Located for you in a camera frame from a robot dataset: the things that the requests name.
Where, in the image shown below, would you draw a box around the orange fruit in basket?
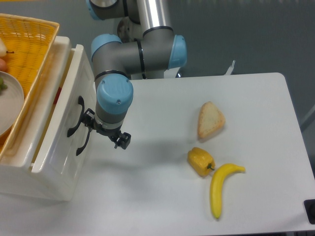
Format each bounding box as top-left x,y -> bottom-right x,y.
0,59 -> 8,72

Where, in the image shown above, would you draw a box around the white drawer cabinet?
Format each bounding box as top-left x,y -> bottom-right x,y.
0,36 -> 74,202

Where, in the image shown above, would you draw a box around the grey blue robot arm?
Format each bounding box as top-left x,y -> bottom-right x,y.
78,0 -> 187,149

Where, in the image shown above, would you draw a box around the yellow wicker basket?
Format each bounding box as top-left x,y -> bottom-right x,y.
0,13 -> 60,157

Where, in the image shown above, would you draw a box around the green grapes on plate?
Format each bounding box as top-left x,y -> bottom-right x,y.
0,77 -> 7,92

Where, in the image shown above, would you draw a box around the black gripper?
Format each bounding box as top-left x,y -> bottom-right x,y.
79,109 -> 131,149

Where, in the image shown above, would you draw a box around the white pear in basket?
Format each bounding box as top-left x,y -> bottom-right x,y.
0,38 -> 14,58

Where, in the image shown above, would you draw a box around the yellow bell pepper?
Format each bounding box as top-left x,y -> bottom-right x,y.
188,147 -> 216,177

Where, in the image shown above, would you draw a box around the triangular bread slice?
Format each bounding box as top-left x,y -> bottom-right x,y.
197,101 -> 225,139

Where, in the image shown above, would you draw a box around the grey ceramic plate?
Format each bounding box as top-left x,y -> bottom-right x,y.
0,71 -> 24,136

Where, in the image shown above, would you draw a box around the red bell pepper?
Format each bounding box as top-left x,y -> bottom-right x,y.
53,87 -> 62,105

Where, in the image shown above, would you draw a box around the black object at table edge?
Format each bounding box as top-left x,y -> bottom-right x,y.
304,199 -> 315,225

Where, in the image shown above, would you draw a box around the yellow banana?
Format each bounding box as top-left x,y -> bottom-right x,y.
209,163 -> 246,219

